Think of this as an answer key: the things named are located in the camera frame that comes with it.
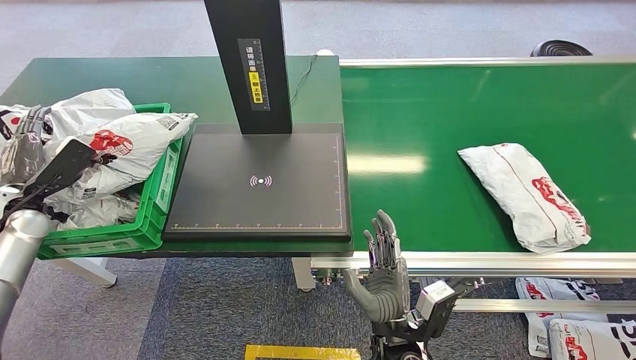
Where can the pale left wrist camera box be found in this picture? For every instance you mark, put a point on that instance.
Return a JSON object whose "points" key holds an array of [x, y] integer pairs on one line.
{"points": [[7, 194]]}

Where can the dark green table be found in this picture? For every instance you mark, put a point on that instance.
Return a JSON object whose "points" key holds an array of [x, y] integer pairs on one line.
{"points": [[124, 74]]}

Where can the yellow and black column label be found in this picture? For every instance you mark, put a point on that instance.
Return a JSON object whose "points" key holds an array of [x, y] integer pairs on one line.
{"points": [[254, 74]]}

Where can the black scanner platform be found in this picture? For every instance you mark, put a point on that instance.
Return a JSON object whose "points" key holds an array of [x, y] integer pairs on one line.
{"points": [[298, 208]]}

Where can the yellow floor tape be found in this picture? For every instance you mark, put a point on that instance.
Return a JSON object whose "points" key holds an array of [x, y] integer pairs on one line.
{"points": [[303, 354]]}

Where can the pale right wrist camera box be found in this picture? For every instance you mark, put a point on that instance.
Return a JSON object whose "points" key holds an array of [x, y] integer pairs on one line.
{"points": [[434, 300]]}

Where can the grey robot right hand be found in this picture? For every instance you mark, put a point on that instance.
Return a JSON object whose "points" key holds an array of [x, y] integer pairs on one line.
{"points": [[387, 298]]}

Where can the green plastic crate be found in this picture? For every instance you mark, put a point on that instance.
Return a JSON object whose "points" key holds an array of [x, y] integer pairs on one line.
{"points": [[149, 233]]}

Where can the black round ribbed stool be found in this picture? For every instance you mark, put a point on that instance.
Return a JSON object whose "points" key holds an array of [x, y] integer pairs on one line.
{"points": [[561, 48]]}

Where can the black scanner column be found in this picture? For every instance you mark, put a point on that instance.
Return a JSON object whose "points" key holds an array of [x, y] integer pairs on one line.
{"points": [[228, 74]]}

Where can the green conveyor with aluminium frame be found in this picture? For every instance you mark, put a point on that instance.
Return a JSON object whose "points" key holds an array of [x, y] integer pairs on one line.
{"points": [[422, 109]]}

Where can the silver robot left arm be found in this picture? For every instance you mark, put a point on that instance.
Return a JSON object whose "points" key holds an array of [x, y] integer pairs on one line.
{"points": [[20, 243]]}

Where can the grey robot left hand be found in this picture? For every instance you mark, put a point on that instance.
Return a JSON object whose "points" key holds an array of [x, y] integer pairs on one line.
{"points": [[22, 154]]}

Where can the black left wrist camera bracket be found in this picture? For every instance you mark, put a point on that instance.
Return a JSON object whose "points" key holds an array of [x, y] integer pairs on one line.
{"points": [[62, 166]]}

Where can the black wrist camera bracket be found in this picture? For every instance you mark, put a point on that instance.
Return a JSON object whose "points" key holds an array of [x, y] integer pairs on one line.
{"points": [[432, 330], [62, 166]]}

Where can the black right wrist camera bracket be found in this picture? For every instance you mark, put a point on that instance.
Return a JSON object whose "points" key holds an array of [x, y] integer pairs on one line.
{"points": [[432, 330]]}

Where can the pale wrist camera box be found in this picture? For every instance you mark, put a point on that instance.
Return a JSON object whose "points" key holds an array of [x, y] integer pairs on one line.
{"points": [[7, 194], [434, 300]]}

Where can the small white round object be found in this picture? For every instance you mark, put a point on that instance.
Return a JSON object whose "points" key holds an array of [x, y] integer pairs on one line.
{"points": [[325, 51]]}

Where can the white plastic courier bag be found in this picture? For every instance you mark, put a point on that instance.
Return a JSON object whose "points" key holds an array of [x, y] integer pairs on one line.
{"points": [[99, 213], [522, 194], [541, 323], [591, 343], [149, 139]]}

